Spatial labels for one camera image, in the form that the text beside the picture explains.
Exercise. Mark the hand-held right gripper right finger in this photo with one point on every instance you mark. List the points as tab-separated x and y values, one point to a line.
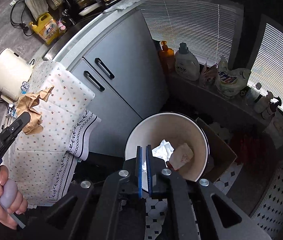
149	170

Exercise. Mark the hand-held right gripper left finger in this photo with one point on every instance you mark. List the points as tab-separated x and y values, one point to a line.
139	170

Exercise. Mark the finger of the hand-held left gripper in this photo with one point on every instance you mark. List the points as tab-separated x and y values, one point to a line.
16	126

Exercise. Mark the brown paper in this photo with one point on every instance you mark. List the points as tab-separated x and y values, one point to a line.
30	105

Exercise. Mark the white paper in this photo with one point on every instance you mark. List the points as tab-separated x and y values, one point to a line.
165	150

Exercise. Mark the beige paper packet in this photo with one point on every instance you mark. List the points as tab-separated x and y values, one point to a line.
181	155

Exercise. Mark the white trash bin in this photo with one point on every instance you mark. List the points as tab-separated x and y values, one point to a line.
156	127

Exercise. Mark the dotted white tablecloth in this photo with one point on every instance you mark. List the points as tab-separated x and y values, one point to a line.
51	140

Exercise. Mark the crumpled foil ball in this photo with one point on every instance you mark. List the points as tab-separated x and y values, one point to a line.
25	86

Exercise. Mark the white cylindrical appliance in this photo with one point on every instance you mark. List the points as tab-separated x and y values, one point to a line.
9	72

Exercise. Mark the cardboard box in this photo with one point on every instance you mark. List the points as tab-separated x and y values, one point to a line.
219	150

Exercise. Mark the grey sink cabinet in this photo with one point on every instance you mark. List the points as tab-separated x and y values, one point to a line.
131	75

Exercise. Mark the dark red cloth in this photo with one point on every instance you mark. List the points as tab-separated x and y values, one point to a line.
244	146

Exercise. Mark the yellow detergent bottle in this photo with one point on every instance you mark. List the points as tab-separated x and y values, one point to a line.
47	28

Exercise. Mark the small pink bottle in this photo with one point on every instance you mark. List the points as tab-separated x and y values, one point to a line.
61	25

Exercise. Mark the white laundry detergent bottle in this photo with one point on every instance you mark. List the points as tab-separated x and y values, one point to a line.
186	65

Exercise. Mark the red and white sachets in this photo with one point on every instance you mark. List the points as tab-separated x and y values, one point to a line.
207	75

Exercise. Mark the orange bottle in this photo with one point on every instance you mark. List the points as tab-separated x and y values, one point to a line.
167	57

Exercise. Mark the detergent refill bag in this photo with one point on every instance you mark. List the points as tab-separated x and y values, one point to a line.
231	80

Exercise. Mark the chrome faucet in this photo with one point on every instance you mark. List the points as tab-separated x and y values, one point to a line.
65	12

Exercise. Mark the clear bottle white cap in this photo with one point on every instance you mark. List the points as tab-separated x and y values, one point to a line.
253	95

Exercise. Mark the white patterned floor mat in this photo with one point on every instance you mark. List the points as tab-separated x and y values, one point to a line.
276	200

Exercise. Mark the brown pump bottle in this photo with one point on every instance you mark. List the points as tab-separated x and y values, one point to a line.
271	110

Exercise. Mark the steel pot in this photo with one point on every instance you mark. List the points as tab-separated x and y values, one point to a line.
84	2

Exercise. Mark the wide window blind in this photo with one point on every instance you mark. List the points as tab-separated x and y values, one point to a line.
194	30

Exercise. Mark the narrow window blind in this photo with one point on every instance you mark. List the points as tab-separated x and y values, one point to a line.
279	72

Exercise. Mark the white towel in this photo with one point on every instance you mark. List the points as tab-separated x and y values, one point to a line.
129	2

